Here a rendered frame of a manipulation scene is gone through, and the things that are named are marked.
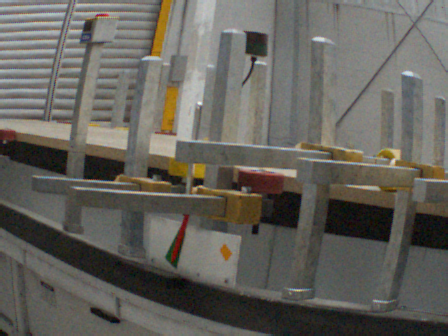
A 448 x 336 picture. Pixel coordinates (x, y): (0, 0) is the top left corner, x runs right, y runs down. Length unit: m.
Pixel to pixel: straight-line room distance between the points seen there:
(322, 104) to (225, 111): 0.25
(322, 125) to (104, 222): 0.99
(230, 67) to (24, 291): 1.51
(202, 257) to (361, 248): 0.30
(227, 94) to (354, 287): 0.44
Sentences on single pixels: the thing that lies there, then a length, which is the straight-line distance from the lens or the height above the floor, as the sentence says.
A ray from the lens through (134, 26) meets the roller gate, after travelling 11.34.
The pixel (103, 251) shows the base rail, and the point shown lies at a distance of 2.43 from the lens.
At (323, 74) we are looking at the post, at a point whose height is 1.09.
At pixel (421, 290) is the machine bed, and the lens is 2.04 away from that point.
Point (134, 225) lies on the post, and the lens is 2.38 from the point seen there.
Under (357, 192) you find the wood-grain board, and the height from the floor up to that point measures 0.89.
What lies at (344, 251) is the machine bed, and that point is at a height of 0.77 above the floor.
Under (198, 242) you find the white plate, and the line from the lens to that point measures 2.19.
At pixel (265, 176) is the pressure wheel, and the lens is 2.16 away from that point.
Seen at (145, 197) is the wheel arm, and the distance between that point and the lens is 2.03.
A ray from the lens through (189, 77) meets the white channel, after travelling 3.81.
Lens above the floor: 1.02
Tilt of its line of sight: 3 degrees down
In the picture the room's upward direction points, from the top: 6 degrees clockwise
